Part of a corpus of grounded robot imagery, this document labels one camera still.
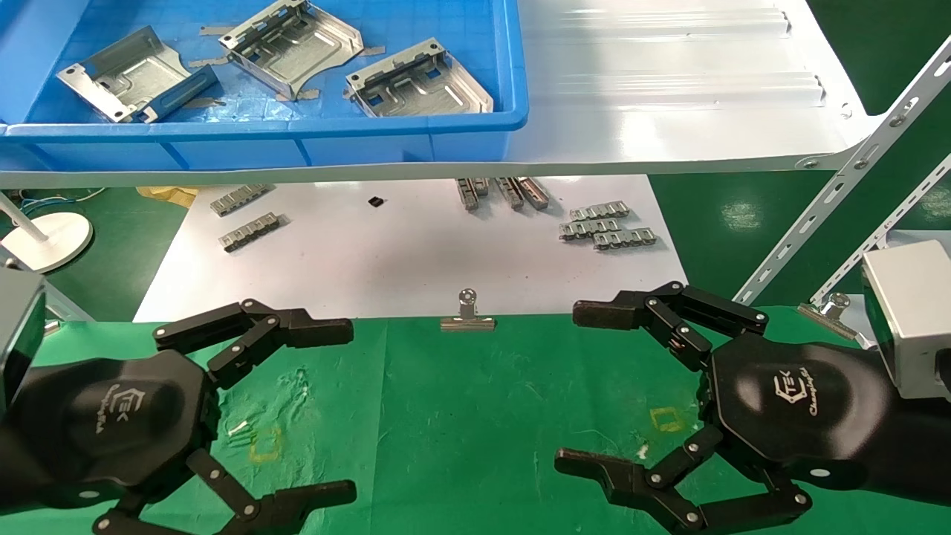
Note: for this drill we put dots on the blue plastic bin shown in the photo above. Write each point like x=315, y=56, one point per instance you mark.
x=297, y=141

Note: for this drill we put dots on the yellow plastic bag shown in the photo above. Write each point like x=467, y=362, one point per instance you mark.
x=167, y=195

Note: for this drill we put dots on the white metal shelf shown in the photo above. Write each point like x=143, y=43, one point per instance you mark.
x=669, y=111

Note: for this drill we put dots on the silver binder clip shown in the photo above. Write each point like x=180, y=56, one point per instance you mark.
x=825, y=316
x=466, y=322

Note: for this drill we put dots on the grey metal upright post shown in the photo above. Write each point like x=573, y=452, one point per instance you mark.
x=70, y=301

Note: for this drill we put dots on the green cloth mat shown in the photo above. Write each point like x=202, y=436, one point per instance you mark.
x=475, y=431

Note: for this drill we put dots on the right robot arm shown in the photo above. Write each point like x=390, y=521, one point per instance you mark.
x=921, y=446

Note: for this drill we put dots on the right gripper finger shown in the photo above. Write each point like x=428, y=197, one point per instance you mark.
x=669, y=312
x=631, y=483

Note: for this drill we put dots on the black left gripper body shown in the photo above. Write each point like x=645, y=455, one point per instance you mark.
x=111, y=423

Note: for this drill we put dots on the white perforated angle bar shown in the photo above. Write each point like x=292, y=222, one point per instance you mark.
x=884, y=230
x=839, y=178

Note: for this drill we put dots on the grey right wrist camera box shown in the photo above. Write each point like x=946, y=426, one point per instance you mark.
x=906, y=319

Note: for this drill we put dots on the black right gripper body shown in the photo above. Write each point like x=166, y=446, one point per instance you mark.
x=795, y=409

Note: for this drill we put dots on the galvanized sheet metal bracket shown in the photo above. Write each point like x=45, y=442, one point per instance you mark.
x=297, y=44
x=423, y=85
x=141, y=74

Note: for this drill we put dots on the white lamp stand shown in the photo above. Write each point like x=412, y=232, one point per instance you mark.
x=52, y=238

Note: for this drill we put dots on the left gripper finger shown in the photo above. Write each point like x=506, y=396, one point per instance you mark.
x=275, y=509
x=297, y=327

